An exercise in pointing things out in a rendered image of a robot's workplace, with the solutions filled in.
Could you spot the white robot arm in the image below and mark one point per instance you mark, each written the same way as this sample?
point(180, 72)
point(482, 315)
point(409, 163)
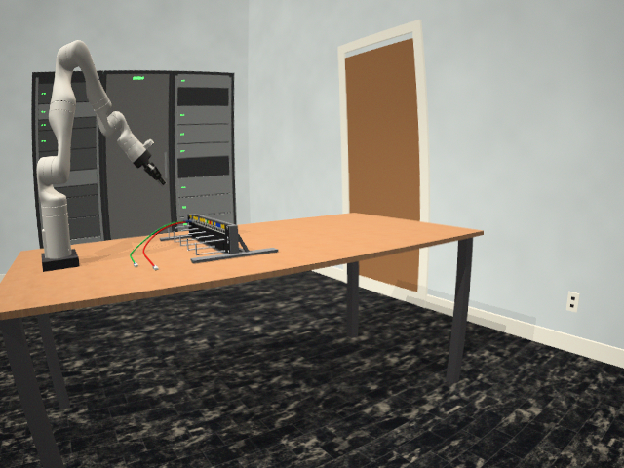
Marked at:
point(56, 169)

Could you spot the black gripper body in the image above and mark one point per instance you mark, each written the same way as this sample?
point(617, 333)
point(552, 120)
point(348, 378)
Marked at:
point(142, 160)

